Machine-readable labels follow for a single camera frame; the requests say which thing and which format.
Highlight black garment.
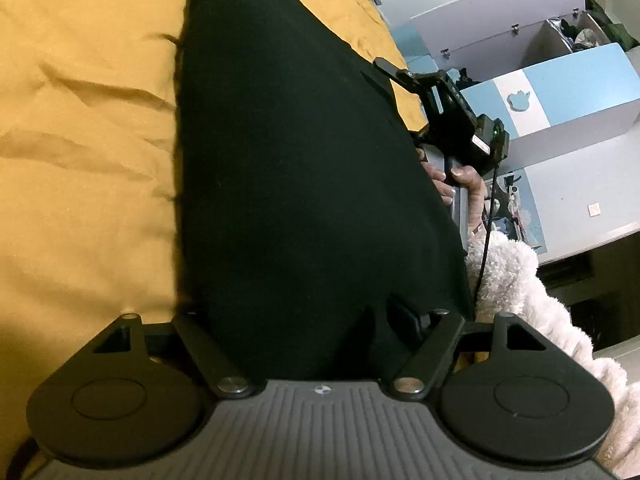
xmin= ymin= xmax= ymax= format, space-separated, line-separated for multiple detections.
xmin=172 ymin=0 xmax=476 ymax=383

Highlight black cable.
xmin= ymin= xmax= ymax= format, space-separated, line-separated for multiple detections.
xmin=470 ymin=160 xmax=503 ymax=306

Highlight dark green clothes pile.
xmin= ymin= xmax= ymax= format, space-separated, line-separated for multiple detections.
xmin=586 ymin=0 xmax=640 ymax=52

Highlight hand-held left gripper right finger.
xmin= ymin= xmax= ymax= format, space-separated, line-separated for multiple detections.
xmin=387 ymin=297 xmax=546 ymax=400

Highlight crumpled items in chest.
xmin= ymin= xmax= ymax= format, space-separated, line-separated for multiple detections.
xmin=547 ymin=12 xmax=612 ymax=55

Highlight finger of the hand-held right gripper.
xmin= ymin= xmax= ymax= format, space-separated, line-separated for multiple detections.
xmin=374 ymin=57 xmax=441 ymax=95

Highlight person's right hand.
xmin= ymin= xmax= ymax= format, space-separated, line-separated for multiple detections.
xmin=416 ymin=149 xmax=488 ymax=233

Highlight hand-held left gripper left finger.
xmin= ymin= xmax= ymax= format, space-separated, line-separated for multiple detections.
xmin=92 ymin=312 xmax=256 ymax=397

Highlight mustard yellow blanket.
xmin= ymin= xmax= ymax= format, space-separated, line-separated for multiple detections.
xmin=0 ymin=0 xmax=426 ymax=461

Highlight blue and white toy chest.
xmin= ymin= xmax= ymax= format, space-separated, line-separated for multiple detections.
xmin=395 ymin=0 xmax=640 ymax=138

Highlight dark clothes in chest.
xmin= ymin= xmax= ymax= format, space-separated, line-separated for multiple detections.
xmin=449 ymin=66 xmax=482 ymax=90

